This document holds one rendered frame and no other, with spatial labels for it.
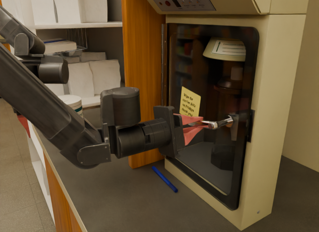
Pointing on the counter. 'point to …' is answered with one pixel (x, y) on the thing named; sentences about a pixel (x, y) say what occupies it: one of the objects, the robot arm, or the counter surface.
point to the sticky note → (189, 103)
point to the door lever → (228, 121)
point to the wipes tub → (73, 102)
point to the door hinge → (162, 63)
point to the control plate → (206, 3)
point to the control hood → (228, 4)
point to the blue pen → (164, 179)
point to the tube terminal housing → (260, 101)
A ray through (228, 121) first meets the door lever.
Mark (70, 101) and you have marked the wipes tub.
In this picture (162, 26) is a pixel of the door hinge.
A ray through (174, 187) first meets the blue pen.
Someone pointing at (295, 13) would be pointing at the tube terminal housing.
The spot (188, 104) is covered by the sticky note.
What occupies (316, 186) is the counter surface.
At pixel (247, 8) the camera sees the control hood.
